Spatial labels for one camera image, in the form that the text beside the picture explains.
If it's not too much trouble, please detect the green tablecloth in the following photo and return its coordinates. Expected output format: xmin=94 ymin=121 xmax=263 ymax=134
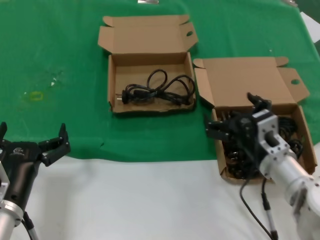
xmin=0 ymin=0 xmax=320 ymax=163

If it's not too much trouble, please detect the cardboard box with torn wall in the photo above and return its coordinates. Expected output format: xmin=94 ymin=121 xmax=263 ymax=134
xmin=97 ymin=14 xmax=199 ymax=116

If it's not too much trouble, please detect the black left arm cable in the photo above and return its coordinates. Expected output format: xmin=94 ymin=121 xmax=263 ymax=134
xmin=21 ymin=211 xmax=40 ymax=240

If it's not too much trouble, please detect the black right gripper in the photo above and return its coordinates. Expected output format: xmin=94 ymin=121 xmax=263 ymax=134
xmin=203 ymin=92 xmax=273 ymax=161

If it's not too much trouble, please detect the yellow tape square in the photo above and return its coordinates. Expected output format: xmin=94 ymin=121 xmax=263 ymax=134
xmin=29 ymin=91 xmax=45 ymax=102

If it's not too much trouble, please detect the right arm cable with connector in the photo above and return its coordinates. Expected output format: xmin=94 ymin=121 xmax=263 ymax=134
xmin=260 ymin=178 xmax=280 ymax=240

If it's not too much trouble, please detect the cardboard box with intact walls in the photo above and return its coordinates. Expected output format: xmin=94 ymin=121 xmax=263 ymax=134
xmin=193 ymin=56 xmax=316 ymax=185

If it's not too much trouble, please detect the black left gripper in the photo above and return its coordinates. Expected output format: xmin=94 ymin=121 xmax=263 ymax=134
xmin=0 ymin=121 xmax=72 ymax=209

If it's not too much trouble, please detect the silver left wrist mount block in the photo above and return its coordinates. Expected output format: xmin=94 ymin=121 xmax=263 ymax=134
xmin=0 ymin=159 xmax=11 ymax=201

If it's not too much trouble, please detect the silver right wrist mount block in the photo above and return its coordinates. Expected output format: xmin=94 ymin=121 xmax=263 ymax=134
xmin=251 ymin=109 xmax=298 ymax=163

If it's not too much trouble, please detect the white paper sheet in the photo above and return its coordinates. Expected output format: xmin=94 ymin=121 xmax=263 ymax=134
xmin=299 ymin=11 xmax=320 ymax=43

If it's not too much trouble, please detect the silver wrist mount block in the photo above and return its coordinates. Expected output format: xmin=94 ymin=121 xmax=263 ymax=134
xmin=251 ymin=109 xmax=298 ymax=163
xmin=0 ymin=159 xmax=11 ymax=201

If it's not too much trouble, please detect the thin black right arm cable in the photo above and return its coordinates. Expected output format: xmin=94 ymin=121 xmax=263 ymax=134
xmin=239 ymin=178 xmax=275 ymax=240

